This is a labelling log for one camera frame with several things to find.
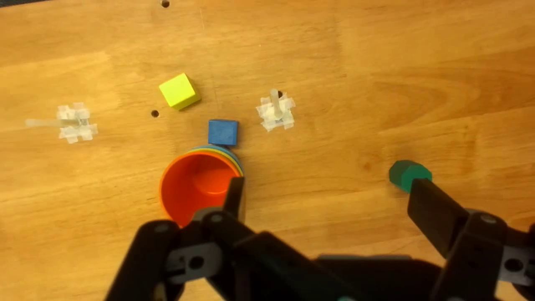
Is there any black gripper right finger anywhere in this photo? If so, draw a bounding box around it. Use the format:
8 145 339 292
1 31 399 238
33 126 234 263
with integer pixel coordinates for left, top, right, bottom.
404 178 535 301

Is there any yellow plastic cup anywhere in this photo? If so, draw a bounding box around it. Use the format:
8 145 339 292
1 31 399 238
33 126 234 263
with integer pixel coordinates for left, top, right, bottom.
190 146 245 176

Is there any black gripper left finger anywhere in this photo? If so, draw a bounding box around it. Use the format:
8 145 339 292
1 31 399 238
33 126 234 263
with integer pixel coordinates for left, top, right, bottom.
103 176 347 301

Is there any green cylinder block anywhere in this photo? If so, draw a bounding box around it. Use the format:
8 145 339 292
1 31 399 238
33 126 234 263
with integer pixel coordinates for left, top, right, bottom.
386 160 434 195

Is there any yellow cube block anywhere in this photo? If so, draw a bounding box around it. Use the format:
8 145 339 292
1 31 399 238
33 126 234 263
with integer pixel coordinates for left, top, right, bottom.
157 73 202 113

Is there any orange plastic cup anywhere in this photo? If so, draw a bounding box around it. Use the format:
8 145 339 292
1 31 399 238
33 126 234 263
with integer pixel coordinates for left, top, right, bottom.
158 153 244 230

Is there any blue cube block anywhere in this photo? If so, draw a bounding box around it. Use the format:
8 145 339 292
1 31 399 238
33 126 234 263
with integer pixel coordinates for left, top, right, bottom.
207 118 242 151

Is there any blue plastic cup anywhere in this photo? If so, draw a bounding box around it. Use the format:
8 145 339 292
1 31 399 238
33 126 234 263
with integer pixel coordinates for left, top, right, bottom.
187 143 247 176

